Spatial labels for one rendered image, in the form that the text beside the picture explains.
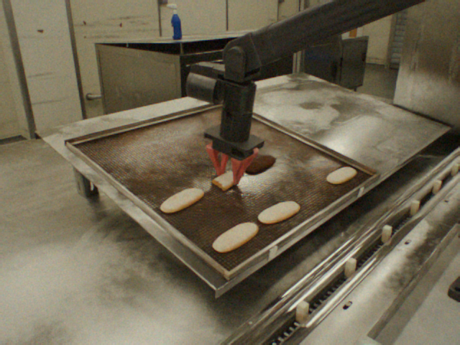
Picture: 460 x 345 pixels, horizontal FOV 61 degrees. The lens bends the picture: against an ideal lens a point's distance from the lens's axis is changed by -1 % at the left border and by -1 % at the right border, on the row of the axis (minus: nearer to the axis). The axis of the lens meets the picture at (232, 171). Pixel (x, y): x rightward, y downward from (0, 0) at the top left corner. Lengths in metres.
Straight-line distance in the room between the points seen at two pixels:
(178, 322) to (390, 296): 0.32
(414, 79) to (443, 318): 0.93
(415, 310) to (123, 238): 0.55
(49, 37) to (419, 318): 3.66
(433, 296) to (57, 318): 0.60
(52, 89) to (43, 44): 0.39
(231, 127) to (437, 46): 0.88
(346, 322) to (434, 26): 1.06
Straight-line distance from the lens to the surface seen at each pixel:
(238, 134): 0.73
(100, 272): 0.76
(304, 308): 0.59
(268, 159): 0.89
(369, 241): 0.79
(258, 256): 0.63
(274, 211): 0.73
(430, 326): 0.69
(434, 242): 0.81
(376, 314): 0.62
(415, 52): 1.47
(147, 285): 0.71
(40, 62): 3.93
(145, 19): 4.79
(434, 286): 0.77
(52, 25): 3.96
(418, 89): 1.47
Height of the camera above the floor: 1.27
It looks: 24 degrees down
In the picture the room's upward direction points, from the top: straight up
